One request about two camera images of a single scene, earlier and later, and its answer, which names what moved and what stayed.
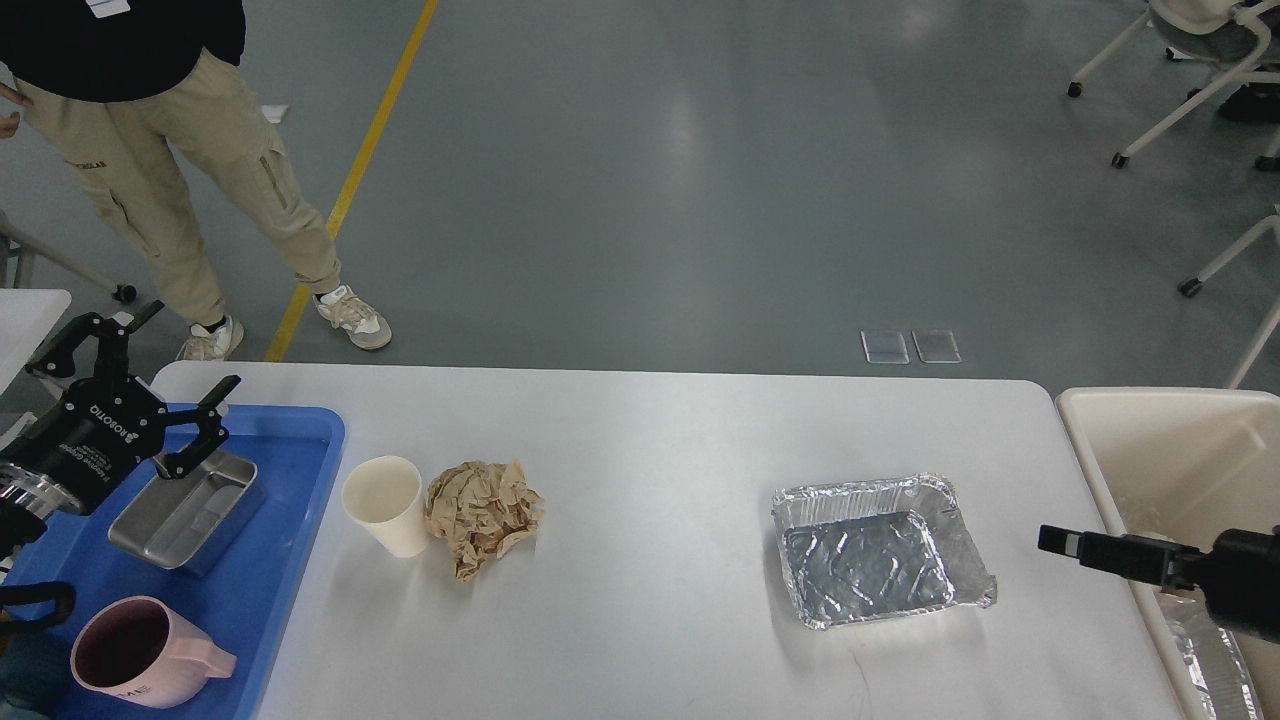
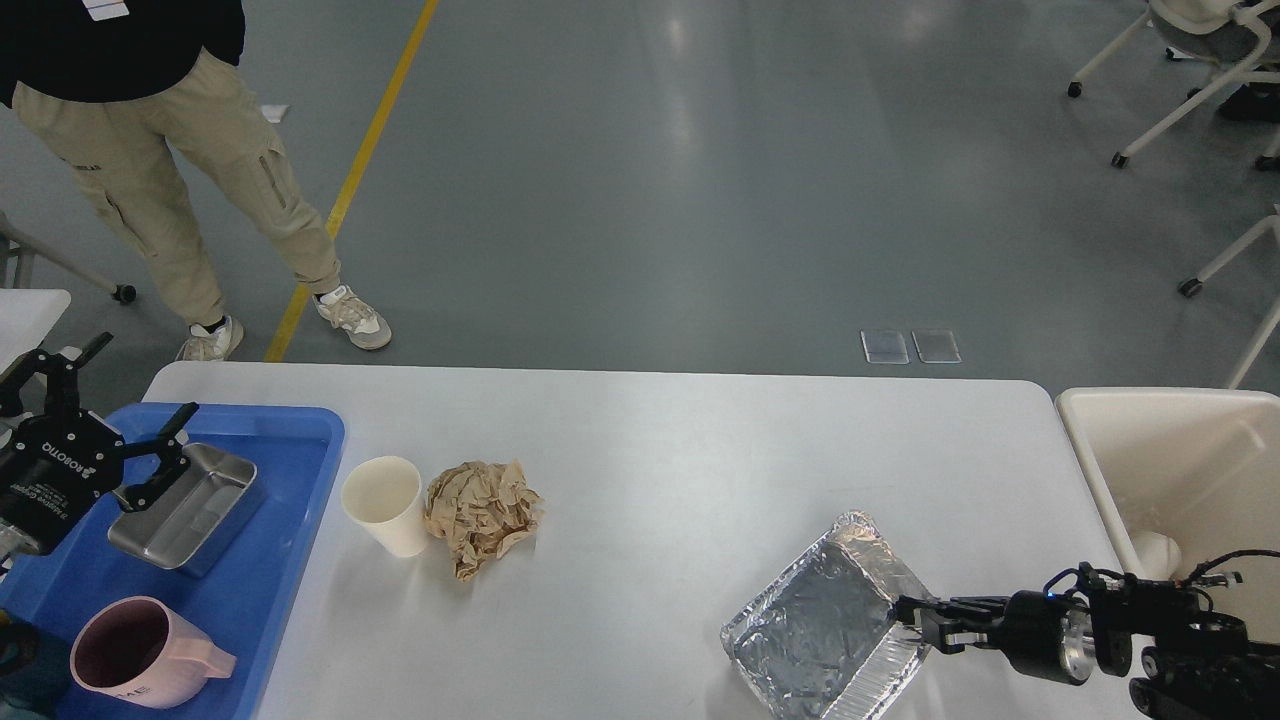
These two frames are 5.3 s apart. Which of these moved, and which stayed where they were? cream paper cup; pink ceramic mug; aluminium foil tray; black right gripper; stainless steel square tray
Moved: aluminium foil tray; black right gripper
Stayed: stainless steel square tray; pink ceramic mug; cream paper cup
